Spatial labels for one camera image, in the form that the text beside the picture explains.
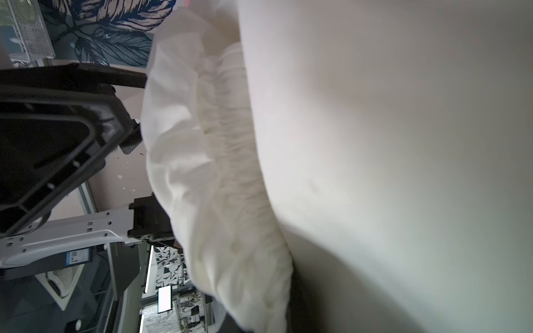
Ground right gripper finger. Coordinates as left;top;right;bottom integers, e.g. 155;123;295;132
287;271;316;333

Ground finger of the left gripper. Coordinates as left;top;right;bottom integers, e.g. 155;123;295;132
1;62;147;94
1;85;137;238

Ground white shorts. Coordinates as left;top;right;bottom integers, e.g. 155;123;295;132
141;1;532;332

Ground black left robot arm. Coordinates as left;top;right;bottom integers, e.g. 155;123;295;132
1;63;174;269

